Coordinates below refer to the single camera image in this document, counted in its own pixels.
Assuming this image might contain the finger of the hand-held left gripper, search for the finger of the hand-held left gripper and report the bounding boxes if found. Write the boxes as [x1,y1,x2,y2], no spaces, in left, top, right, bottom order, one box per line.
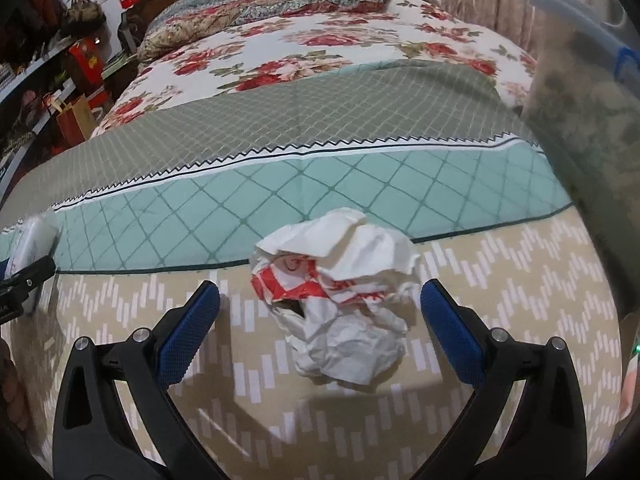
[0,255,57,326]

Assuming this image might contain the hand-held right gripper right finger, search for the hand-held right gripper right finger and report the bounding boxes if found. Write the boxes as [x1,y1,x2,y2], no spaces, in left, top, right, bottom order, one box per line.
[415,280,588,480]

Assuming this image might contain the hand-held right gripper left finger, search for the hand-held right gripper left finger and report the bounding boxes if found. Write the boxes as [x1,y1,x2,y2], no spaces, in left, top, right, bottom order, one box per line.
[52,280,226,480]

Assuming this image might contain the white red paper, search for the white red paper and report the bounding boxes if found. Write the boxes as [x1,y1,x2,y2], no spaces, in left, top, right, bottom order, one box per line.
[249,207,422,386]

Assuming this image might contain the person's left hand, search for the person's left hand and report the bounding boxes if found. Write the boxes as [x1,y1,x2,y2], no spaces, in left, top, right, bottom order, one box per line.
[0,340,31,443]

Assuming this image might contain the grey teal beige bedspread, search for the grey teal beige bedspread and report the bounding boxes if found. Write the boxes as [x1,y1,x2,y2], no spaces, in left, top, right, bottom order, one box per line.
[0,57,626,480]

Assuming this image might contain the brown paper bag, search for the brown paper bag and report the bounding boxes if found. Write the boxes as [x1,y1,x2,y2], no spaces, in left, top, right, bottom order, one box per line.
[55,95,96,143]

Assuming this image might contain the red gift box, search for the red gift box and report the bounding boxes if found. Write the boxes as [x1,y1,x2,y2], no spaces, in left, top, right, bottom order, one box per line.
[67,37,106,96]

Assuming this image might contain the dark handbag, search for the dark handbag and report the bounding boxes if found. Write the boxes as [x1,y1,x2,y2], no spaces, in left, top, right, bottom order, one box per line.
[65,0,108,38]

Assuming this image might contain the dark wooden headboard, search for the dark wooden headboard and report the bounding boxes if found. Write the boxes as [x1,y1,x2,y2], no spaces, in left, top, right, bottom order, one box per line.
[122,0,351,56]

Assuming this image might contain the white red floral quilt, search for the white red floral quilt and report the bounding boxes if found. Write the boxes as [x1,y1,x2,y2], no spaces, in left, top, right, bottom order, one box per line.
[92,0,538,138]

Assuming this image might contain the paisley patterned pillow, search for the paisley patterned pillow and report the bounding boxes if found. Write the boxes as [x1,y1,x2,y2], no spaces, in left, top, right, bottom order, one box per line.
[137,0,393,63]

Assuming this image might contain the translucent storage bin blue handle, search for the translucent storage bin blue handle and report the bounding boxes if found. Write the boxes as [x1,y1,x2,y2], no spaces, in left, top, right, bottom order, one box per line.
[520,0,640,221]

